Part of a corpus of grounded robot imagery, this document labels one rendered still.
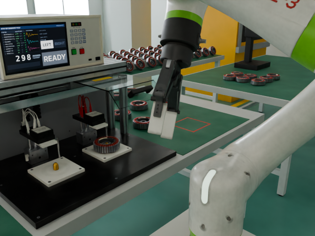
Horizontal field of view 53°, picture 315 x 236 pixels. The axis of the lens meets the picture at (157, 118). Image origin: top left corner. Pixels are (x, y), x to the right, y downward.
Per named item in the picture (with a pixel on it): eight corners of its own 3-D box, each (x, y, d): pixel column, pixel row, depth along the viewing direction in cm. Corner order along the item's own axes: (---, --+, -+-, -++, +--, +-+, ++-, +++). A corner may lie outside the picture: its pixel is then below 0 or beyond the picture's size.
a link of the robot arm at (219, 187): (253, 224, 81) (260, 158, 75) (228, 262, 69) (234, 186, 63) (207, 207, 88) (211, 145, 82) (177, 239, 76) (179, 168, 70)
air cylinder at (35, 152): (48, 158, 129) (47, 146, 127) (31, 165, 123) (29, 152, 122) (42, 154, 132) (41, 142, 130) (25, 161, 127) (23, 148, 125)
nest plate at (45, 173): (85, 171, 119) (84, 168, 118) (48, 187, 108) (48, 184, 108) (63, 158, 128) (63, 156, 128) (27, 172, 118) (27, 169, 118)
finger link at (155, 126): (167, 103, 68) (167, 102, 67) (161, 135, 67) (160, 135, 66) (154, 101, 68) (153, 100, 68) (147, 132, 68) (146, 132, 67)
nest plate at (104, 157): (131, 150, 136) (131, 147, 135) (104, 162, 125) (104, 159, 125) (109, 140, 145) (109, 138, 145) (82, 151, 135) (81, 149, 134)
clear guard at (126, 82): (163, 96, 130) (163, 81, 128) (119, 109, 114) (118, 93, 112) (112, 83, 151) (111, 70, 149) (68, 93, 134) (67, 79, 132)
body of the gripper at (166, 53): (191, 43, 71) (183, 84, 70) (195, 56, 79) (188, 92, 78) (159, 40, 72) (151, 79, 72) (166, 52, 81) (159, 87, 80)
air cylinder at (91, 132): (97, 140, 145) (96, 129, 144) (83, 145, 140) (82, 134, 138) (90, 137, 149) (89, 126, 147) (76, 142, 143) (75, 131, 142)
